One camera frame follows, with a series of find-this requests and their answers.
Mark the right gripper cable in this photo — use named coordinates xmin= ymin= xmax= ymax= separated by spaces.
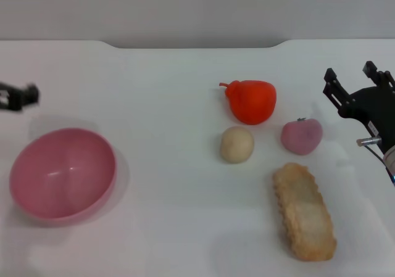
xmin=355 ymin=136 xmax=395 ymax=185

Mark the pink toy peach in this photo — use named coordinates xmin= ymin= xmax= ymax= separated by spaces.
xmin=280 ymin=118 xmax=324 ymax=156

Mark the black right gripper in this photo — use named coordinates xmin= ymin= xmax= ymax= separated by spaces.
xmin=323 ymin=60 xmax=395 ymax=154

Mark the pink plastic bowl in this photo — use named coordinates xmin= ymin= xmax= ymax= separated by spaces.
xmin=8 ymin=128 xmax=117 ymax=228

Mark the golden toast slice toy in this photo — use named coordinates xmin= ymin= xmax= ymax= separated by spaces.
xmin=272 ymin=162 xmax=338 ymax=262

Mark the beige round toy bun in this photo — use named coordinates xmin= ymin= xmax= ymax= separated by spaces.
xmin=220 ymin=126 xmax=255 ymax=164

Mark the orange toy fruit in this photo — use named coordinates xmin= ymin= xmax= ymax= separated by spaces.
xmin=218 ymin=79 xmax=277 ymax=126

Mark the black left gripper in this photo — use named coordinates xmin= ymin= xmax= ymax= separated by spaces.
xmin=0 ymin=82 xmax=41 ymax=113

